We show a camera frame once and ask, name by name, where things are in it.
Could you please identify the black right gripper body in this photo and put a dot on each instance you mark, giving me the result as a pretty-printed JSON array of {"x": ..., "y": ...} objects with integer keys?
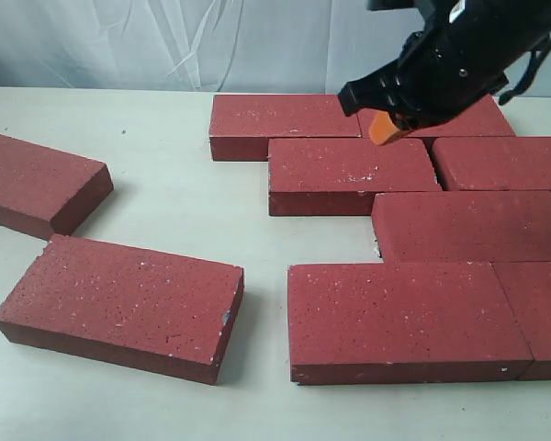
[{"x": 465, "y": 51}]

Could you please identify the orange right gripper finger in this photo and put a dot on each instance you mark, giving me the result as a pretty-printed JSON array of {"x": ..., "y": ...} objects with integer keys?
[{"x": 382, "y": 129}]

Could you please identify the red brick back row right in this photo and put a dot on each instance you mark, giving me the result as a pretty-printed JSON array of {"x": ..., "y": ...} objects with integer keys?
[{"x": 483, "y": 119}]

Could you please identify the red brick second row right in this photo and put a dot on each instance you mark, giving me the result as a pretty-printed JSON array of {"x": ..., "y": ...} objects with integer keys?
[{"x": 493, "y": 163}]

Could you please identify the red brick third row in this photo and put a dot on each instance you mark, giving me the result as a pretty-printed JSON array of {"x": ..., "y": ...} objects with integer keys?
[{"x": 463, "y": 226}]

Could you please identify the red brick back row left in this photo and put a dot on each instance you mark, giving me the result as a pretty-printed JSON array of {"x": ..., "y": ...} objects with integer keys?
[{"x": 241, "y": 126}]

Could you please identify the red brick front row left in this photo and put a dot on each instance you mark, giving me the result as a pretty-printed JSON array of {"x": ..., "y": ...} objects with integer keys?
[{"x": 401, "y": 323}]

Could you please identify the red brick front row right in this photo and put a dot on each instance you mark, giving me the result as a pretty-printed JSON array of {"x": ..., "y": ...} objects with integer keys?
[{"x": 527, "y": 286}]

